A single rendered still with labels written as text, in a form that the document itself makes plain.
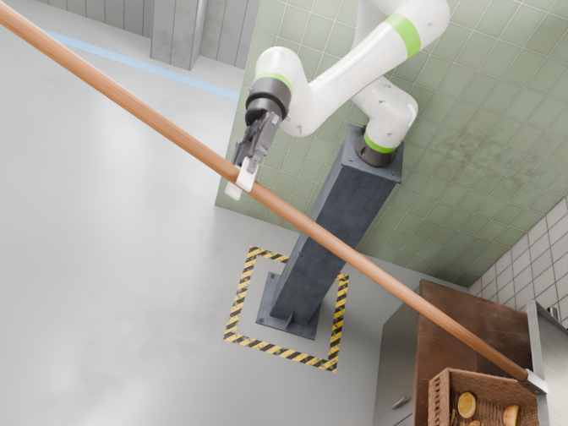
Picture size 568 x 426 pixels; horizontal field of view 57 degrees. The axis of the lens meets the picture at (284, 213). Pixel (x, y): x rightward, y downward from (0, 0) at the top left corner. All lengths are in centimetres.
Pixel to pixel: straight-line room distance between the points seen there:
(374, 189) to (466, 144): 74
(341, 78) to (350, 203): 75
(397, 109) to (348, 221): 53
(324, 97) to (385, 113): 48
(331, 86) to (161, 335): 170
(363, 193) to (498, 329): 97
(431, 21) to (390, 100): 39
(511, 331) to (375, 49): 159
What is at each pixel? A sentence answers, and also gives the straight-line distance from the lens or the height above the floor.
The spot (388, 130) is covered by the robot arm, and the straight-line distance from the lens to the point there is 177.
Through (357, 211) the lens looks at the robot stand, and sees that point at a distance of 200.
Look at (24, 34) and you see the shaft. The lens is 95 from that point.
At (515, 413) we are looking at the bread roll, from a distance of 232.
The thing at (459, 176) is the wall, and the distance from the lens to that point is 266.
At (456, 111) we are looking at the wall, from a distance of 241.
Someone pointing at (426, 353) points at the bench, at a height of 58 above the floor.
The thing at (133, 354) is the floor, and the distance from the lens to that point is 263.
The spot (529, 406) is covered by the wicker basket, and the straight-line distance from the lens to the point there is 239.
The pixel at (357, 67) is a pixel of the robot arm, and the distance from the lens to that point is 134.
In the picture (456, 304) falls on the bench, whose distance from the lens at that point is 250.
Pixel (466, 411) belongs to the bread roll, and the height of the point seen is 64.
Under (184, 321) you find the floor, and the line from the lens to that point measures 270.
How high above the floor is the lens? 244
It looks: 50 degrees down
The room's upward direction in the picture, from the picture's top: 22 degrees clockwise
